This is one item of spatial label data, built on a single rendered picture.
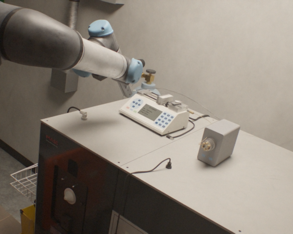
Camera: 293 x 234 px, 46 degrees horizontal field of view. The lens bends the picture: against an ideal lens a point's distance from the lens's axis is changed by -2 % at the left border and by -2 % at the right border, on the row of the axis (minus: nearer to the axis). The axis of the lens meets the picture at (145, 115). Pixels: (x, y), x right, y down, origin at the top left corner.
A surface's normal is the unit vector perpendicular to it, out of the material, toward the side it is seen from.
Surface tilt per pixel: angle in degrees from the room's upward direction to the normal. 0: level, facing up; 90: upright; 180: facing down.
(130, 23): 90
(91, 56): 86
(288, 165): 0
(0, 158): 0
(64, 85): 90
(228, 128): 0
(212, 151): 90
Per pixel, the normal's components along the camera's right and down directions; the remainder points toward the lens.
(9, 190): 0.18, -0.91
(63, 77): -0.61, 0.19
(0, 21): -0.27, -0.23
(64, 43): 0.76, 0.09
